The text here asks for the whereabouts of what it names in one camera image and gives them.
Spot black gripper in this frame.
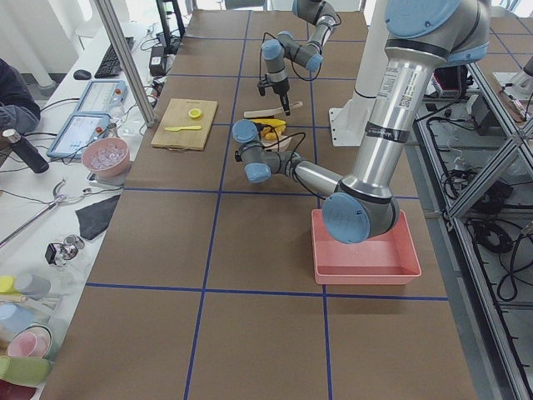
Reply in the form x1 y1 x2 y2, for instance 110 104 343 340
257 78 291 116

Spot beige brush black bristles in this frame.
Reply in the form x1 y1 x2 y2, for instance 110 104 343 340
243 101 303 119

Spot tan toy ginger root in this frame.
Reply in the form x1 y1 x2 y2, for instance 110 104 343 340
261 126 286 142

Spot beige plastic dustpan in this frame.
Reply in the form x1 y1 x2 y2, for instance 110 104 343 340
262 135 291 152

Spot yellow toy corn cob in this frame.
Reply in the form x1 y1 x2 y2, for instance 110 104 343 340
252 118 286 128

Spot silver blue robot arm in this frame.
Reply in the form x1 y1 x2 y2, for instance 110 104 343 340
257 1 341 116
232 1 491 244

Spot pink plastic bin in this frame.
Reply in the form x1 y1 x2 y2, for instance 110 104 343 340
311 209 421 285

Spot yellow toy lemon slice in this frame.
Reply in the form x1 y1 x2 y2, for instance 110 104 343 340
187 107 203 119

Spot yellow plastic toy knife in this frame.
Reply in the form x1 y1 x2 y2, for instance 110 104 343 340
164 125 202 132

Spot bamboo cutting board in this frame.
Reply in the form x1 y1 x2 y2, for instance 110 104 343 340
151 98 217 151

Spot black keyboard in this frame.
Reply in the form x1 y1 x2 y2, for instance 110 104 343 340
94 45 122 79

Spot blue teach pendant far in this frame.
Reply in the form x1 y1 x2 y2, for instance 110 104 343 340
75 79 127 113

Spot blue teach pendant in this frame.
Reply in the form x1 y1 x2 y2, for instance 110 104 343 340
47 112 110 159
75 79 127 113

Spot pink bowl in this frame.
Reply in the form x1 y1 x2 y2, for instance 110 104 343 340
81 137 130 178

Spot black computer mouse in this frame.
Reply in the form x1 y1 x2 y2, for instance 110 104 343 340
72 69 92 80

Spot blue teach pendant near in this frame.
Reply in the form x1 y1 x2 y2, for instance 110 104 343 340
47 112 110 159

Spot dark grey cloth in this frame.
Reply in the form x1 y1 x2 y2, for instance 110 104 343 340
75 195 120 240

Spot person dark sleeve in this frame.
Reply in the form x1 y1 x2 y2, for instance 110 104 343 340
1 59 41 134

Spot black water bottle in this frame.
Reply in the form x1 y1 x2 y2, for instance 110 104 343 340
2 129 49 173

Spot pink cup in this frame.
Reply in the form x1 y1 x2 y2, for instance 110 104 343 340
7 324 53 358

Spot green cup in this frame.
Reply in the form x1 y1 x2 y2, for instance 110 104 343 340
1 356 52 388

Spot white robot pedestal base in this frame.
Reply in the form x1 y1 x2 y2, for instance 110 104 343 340
329 0 388 147

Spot aluminium frame post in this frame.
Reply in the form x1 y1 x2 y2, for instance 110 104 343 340
94 0 156 128

